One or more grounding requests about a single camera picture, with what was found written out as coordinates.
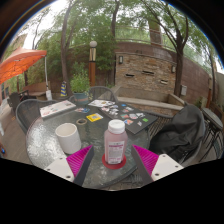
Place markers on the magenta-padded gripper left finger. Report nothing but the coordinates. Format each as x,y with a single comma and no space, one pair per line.
60,166

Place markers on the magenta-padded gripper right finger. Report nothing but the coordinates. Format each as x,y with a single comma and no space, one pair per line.
165,166

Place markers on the pink drink bottle white cap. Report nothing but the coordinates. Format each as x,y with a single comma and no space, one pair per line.
115,143

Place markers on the white mug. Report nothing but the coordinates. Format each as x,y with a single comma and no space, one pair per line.
69,140

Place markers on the black jacket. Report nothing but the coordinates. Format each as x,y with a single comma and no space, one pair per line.
178,133

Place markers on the grey laptop with stickers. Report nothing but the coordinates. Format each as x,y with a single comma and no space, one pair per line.
57,108

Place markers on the yellow card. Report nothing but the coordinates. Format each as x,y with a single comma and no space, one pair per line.
94,117

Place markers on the small colourful card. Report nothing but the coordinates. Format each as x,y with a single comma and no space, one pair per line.
82,110

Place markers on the black laptop with stickers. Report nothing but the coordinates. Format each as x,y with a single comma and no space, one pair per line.
130,116

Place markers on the dark round side table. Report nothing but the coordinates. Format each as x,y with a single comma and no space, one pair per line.
211,118

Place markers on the white sticker booklet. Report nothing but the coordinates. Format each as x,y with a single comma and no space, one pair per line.
100,103

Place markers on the blue yellow striped cone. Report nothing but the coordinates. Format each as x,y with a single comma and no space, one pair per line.
63,89

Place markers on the grey electrical box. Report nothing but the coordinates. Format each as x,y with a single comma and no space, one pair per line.
183,90

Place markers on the dark wicker chair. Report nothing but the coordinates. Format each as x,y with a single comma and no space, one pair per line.
16,100

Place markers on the wooden bench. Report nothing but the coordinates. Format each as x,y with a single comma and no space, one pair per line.
36,88

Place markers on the green potted plant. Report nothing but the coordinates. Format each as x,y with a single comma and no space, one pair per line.
80,83

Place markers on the orange patio umbrella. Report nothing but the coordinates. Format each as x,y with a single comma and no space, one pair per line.
20,61

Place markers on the stone fountain wall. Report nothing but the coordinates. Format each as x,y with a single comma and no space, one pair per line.
146,71

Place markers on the black wall lantern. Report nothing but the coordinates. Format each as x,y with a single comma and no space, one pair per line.
173,68
120,59

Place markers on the brown globe lamp post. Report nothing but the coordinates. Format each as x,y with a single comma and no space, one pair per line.
92,66

